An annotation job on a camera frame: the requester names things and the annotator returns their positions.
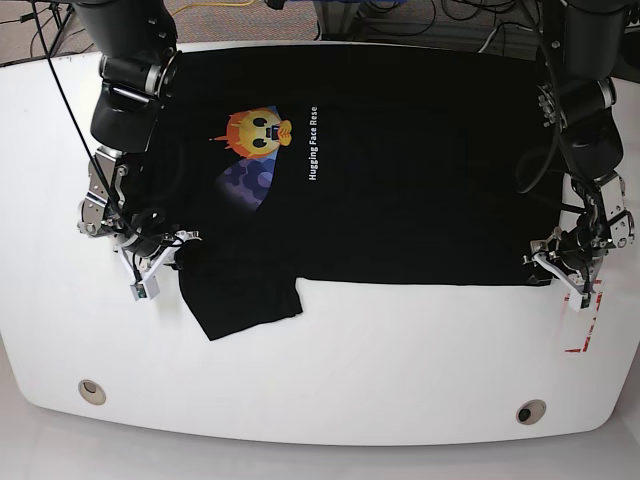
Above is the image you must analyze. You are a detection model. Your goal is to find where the black tripod stand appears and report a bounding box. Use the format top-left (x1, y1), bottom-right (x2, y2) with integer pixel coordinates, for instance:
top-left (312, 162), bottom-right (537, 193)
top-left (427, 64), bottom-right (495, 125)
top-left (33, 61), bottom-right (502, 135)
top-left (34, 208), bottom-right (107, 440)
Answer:
top-left (47, 2), bottom-right (75, 57)

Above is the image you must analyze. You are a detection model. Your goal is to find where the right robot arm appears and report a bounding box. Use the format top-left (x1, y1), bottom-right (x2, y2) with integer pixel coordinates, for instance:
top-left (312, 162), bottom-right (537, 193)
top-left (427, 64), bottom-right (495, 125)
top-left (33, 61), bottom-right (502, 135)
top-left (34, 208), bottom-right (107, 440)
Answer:
top-left (73, 0), bottom-right (197, 299)

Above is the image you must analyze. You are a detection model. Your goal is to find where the table grommet hole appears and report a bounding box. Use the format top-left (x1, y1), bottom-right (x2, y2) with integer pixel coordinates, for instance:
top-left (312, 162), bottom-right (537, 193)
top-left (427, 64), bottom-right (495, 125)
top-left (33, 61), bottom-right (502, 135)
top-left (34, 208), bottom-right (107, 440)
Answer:
top-left (78, 380), bottom-right (106, 406)
top-left (516, 399), bottom-right (547, 426)

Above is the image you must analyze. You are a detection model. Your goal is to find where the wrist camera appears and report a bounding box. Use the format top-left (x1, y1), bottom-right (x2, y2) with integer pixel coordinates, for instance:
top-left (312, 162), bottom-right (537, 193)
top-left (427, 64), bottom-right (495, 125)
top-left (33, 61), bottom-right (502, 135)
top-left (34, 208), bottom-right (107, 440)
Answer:
top-left (130, 276), bottom-right (160, 301)
top-left (568, 290), bottom-right (597, 312)

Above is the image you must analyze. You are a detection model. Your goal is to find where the yellow cable on floor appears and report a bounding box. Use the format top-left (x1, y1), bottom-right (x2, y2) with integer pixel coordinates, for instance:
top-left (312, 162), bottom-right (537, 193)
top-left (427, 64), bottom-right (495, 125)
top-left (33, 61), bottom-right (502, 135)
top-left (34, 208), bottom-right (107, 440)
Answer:
top-left (169, 0), bottom-right (261, 19)

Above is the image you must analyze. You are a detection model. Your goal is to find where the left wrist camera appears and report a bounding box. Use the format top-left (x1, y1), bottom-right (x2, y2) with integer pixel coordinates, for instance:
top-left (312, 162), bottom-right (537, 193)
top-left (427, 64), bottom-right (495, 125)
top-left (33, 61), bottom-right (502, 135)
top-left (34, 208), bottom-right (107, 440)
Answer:
top-left (568, 290), bottom-right (597, 312)

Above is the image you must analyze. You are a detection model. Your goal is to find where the red tape rectangle marking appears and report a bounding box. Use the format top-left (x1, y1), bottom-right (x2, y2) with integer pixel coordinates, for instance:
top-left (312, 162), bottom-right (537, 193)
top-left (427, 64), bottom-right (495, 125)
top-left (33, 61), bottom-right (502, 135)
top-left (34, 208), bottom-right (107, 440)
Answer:
top-left (559, 279), bottom-right (604, 354)

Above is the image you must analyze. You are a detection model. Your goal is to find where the white cable on floor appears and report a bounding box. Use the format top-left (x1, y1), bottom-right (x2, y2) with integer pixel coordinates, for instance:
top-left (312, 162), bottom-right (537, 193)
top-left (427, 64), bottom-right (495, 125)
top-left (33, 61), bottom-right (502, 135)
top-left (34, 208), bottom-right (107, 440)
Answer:
top-left (478, 22), bottom-right (521, 55)

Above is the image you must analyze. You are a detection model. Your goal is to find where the black graphic t-shirt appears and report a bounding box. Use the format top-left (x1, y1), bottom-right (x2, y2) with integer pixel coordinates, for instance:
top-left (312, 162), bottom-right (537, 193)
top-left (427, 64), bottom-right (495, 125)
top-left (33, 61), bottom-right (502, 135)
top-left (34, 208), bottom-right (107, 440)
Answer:
top-left (123, 44), bottom-right (563, 340)

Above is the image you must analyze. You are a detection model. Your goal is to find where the right table grommet hole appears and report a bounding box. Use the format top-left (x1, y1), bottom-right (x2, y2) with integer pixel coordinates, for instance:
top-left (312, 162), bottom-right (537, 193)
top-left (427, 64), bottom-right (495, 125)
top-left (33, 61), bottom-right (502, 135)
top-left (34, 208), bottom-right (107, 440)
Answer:
top-left (516, 399), bottom-right (547, 426)

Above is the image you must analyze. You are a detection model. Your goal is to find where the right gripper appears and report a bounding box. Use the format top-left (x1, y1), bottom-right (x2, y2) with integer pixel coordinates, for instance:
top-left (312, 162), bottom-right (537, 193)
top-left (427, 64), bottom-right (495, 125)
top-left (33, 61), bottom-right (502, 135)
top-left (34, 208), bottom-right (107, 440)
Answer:
top-left (113, 230), bottom-right (202, 288)

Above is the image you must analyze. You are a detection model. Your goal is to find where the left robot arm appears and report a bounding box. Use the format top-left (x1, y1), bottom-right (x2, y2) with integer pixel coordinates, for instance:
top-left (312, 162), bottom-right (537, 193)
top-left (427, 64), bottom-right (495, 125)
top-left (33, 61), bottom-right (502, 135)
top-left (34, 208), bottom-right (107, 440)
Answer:
top-left (516, 1), bottom-right (638, 311)

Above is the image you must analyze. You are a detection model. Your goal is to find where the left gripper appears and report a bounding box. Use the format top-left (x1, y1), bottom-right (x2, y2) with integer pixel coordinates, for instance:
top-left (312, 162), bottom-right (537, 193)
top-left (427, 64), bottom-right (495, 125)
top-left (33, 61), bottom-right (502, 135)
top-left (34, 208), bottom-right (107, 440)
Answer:
top-left (523, 227), bottom-right (608, 300)

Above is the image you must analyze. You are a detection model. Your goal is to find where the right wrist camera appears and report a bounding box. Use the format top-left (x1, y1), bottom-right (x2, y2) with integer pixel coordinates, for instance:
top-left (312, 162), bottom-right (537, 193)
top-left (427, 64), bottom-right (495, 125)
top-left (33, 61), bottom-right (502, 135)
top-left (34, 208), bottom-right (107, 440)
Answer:
top-left (130, 276), bottom-right (160, 301)

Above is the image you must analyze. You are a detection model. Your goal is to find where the left table grommet hole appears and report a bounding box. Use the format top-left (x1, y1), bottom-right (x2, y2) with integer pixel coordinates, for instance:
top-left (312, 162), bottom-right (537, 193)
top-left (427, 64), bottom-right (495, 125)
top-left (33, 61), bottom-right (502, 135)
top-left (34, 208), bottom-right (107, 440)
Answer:
top-left (78, 380), bottom-right (106, 406)

